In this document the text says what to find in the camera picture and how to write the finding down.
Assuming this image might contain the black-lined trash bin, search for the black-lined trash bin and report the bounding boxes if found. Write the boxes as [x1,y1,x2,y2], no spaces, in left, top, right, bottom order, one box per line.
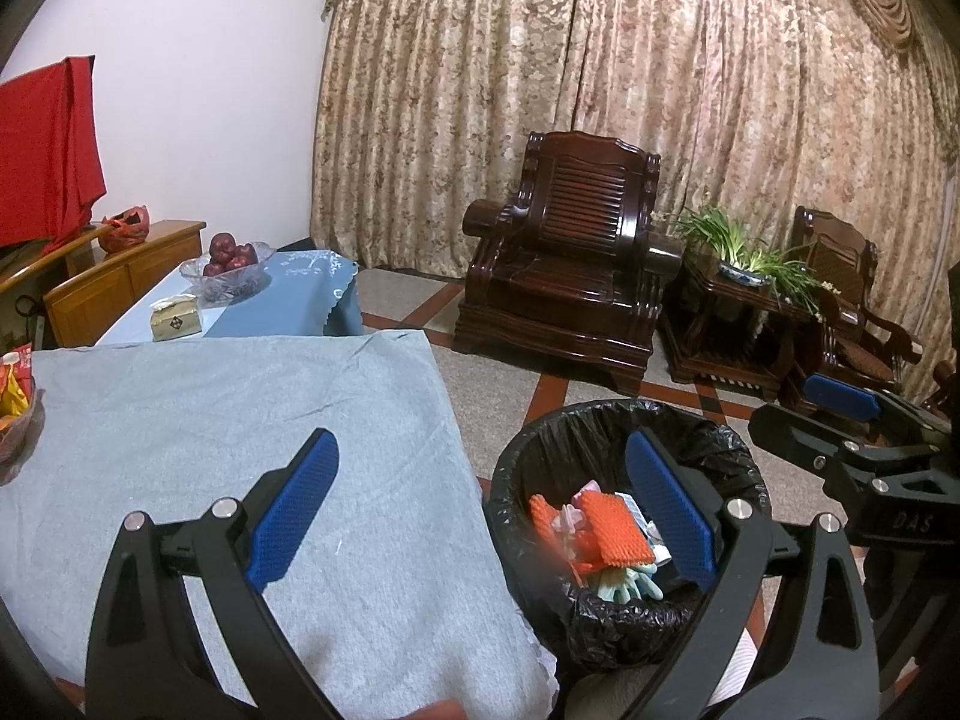
[484,399,770,672]

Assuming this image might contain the filled red plastic bag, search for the filled red plastic bag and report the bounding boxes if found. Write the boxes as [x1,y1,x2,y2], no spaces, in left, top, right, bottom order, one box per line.
[101,206,149,254]

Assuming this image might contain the orange foam fruit net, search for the orange foam fruit net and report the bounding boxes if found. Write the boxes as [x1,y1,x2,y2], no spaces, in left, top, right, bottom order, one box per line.
[574,491,656,567]

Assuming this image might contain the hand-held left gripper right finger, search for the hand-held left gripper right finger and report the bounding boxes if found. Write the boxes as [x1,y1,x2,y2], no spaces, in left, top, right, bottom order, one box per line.
[625,427,880,720]

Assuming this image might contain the gold tissue box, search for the gold tissue box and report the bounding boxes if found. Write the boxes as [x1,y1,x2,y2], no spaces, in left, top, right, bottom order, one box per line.
[150,296,203,342]

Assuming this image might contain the blue tablecloth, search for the blue tablecloth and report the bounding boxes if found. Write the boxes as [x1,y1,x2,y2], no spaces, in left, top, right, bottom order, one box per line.
[94,249,366,346]

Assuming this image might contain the red snack packet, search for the red snack packet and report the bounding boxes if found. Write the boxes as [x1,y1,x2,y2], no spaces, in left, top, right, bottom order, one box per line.
[0,345,35,428]

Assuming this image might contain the dark wooden armchair with cushion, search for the dark wooden armchair with cushion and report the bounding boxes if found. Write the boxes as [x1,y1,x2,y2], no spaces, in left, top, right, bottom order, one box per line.
[780,206,927,421]

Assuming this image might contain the red cloth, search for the red cloth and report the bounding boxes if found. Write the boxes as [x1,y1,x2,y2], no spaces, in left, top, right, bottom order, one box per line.
[0,56,106,256]

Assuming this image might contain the glass fruit bowl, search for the glass fruit bowl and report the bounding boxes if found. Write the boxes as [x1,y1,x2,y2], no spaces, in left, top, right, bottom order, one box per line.
[180,241,272,305]

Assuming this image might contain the dark wooden side table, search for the dark wooden side table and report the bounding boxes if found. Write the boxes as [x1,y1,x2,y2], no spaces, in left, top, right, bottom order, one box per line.
[660,251,826,402]

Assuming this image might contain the beige patterned curtain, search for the beige patterned curtain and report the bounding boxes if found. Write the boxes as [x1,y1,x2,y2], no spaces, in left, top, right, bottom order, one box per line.
[309,0,960,331]

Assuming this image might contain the pink plastic wrapper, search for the pink plastic wrapper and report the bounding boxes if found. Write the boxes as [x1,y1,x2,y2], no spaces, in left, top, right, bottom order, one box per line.
[555,491,593,541]

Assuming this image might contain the potted green plant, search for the potted green plant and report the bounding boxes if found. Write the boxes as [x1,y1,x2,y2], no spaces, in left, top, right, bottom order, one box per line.
[664,202,837,316]

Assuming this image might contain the glass snack dish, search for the glass snack dish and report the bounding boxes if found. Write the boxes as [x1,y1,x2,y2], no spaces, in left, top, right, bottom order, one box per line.
[0,382,46,485]

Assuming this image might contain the wooden cabinet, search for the wooden cabinet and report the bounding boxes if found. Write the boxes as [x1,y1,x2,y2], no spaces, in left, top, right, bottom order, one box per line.
[0,219,207,350]

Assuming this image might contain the grey tablecloth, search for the grey tablecloth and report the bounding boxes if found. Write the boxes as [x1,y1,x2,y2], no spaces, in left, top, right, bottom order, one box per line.
[0,330,560,720]

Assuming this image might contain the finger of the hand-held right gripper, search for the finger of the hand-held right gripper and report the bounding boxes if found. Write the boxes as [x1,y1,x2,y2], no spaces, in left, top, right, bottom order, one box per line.
[802,373,955,445]
[748,403,940,482]

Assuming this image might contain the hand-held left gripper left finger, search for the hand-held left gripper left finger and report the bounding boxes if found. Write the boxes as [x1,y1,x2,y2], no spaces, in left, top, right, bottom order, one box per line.
[85,427,340,720]

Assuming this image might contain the brown seat cushion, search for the brown seat cushion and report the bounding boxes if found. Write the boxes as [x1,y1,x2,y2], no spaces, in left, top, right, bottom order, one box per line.
[832,337,901,380]

